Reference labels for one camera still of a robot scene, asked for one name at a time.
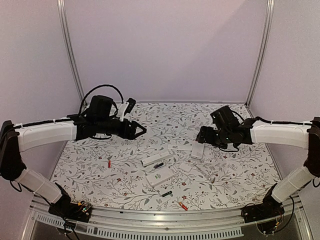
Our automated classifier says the left aluminium frame post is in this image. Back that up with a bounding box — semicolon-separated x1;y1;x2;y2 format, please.
56;0;85;101

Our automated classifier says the aluminium front rail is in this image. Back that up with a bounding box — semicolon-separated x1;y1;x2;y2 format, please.
21;195;316;240

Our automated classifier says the floral patterned table mat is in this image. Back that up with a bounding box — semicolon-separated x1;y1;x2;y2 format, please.
51;103;280;211

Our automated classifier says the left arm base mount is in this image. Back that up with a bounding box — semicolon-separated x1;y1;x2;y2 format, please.
48;198;92;223

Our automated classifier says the aluminium frame post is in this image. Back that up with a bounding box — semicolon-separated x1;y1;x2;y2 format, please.
245;0;275;108
56;0;85;101

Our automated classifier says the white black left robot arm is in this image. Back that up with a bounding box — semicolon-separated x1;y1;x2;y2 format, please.
0;95;147;217

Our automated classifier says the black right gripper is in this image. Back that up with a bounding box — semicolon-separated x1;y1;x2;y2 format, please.
197;126;232;150

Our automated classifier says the white plastic strip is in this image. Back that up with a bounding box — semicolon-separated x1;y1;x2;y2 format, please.
167;144;193;151

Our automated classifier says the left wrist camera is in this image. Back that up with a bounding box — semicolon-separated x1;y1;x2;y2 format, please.
116;97;136;122

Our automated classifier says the white battery compartment cover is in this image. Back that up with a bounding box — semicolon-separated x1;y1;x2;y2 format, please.
178;162;192;173

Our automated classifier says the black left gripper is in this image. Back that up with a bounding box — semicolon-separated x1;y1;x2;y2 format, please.
96;117;147;140

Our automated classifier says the black battery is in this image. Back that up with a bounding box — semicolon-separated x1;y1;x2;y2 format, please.
161;191;173;198
154;162;164;169

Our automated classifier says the right aluminium frame post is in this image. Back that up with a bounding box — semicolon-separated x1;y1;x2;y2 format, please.
245;0;275;108

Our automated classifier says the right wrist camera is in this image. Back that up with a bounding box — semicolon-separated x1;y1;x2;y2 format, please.
210;105;240;129

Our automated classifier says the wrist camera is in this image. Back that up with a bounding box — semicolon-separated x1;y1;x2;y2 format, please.
210;105;240;129
116;97;136;122

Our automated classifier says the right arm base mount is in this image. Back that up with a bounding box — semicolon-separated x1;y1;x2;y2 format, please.
241;203;285;235

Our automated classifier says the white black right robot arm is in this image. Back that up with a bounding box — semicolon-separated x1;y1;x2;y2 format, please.
195;105;320;218

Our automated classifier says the white battery holder box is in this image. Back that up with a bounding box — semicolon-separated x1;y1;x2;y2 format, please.
141;149;173;167

